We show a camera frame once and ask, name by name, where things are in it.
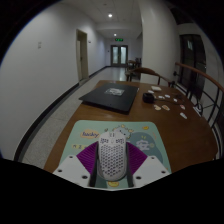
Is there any white honeycomb computer mouse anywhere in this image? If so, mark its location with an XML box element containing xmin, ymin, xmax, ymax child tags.
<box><xmin>96</xmin><ymin>130</ymin><xmax>128</xmax><ymax>182</ymax></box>

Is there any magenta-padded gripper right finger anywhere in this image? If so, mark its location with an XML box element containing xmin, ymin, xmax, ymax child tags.
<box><xmin>124</xmin><ymin>141</ymin><xmax>172</xmax><ymax>189</ymax></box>

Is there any glass double door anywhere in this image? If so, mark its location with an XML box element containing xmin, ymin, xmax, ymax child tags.
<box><xmin>110</xmin><ymin>44</ymin><xmax>129</xmax><ymax>67</ymax></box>

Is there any white side door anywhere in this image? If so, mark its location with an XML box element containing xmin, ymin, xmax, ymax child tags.
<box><xmin>75</xmin><ymin>28</ymin><xmax>90</xmax><ymax>82</ymax></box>

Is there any small black box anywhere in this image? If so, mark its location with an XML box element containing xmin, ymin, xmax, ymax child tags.
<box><xmin>142</xmin><ymin>92</ymin><xmax>156</xmax><ymax>104</ymax></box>

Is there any dark framed window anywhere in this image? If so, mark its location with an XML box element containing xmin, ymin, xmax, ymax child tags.
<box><xmin>179</xmin><ymin>33</ymin><xmax>208</xmax><ymax>101</ymax></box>

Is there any white notepad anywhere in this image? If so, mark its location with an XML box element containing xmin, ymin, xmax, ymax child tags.
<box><xmin>194</xmin><ymin>103</ymin><xmax>204</xmax><ymax>116</ymax></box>

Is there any wooden armchair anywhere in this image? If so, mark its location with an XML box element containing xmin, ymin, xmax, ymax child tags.
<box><xmin>124</xmin><ymin>67</ymin><xmax>174</xmax><ymax>88</ymax></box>

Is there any dark hallway chair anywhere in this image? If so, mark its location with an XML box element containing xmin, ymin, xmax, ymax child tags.
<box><xmin>126</xmin><ymin>59</ymin><xmax>143</xmax><ymax>73</ymax></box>

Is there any black closed laptop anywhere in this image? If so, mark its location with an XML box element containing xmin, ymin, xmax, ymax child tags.
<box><xmin>78</xmin><ymin>82</ymin><xmax>140</xmax><ymax>113</ymax></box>

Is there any mint green printed mouse pad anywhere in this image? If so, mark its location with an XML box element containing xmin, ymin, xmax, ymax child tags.
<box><xmin>58</xmin><ymin>119</ymin><xmax>172</xmax><ymax>189</ymax></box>

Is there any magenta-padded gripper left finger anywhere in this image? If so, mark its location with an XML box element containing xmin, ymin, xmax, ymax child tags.
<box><xmin>52</xmin><ymin>141</ymin><xmax>100</xmax><ymax>188</ymax></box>

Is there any black railing with wooden handrail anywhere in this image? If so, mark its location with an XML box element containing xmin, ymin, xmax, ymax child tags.
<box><xmin>173</xmin><ymin>61</ymin><xmax>224</xmax><ymax>161</ymax></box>

